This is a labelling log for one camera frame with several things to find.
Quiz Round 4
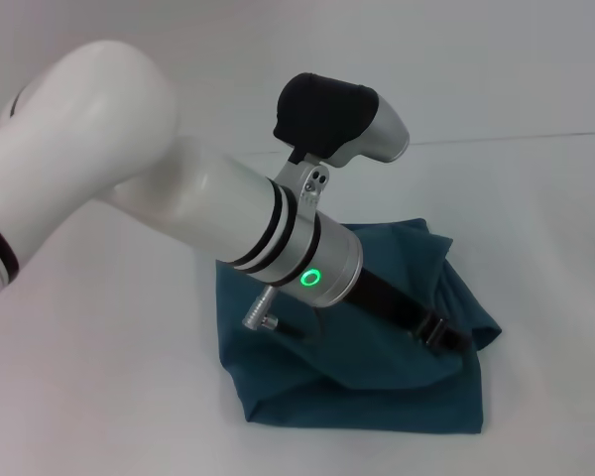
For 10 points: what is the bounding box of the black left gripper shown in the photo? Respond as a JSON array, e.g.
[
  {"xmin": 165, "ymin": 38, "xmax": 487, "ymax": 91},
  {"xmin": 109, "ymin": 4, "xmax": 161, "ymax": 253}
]
[{"xmin": 335, "ymin": 267, "xmax": 473, "ymax": 357}]

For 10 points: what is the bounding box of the teal blue t-shirt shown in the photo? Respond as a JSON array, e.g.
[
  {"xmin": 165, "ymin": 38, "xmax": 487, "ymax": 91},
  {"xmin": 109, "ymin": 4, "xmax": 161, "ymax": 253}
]
[{"xmin": 212, "ymin": 217, "xmax": 506, "ymax": 439}]

